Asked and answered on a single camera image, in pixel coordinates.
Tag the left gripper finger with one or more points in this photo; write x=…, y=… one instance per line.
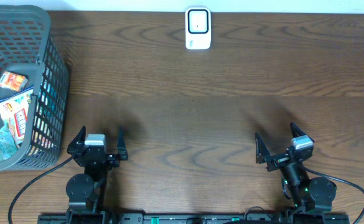
x=78, y=140
x=121, y=146

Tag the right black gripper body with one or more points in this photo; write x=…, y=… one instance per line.
x=279, y=161

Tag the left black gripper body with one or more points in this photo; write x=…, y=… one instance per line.
x=90, y=168

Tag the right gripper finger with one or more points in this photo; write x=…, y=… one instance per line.
x=298, y=134
x=262, y=153

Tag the large yellow snack bag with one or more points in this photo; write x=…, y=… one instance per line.
x=14, y=111

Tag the light green wipes packet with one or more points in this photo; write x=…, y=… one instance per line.
x=7, y=144

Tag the orange small snack box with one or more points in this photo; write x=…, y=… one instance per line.
x=13, y=81

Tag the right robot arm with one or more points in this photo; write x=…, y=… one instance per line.
x=312, y=198

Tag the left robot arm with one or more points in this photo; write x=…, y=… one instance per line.
x=86, y=191

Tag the grey plastic basket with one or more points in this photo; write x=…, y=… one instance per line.
x=26, y=48

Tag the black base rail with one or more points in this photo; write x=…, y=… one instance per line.
x=138, y=218

